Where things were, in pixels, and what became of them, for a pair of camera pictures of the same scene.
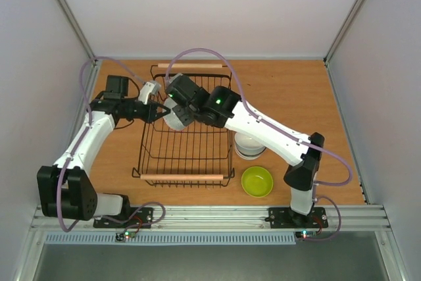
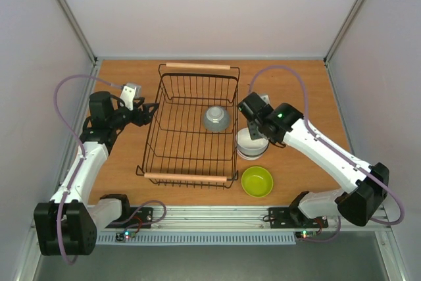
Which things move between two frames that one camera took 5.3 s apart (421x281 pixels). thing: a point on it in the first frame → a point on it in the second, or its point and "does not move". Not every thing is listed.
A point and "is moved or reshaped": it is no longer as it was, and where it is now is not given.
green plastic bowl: (257, 181) does not move
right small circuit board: (306, 234) does not move
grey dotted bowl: (172, 119) is moved or reshaped
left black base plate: (136, 218) does not move
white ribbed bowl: (247, 146) does not move
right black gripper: (184, 115) → (255, 128)
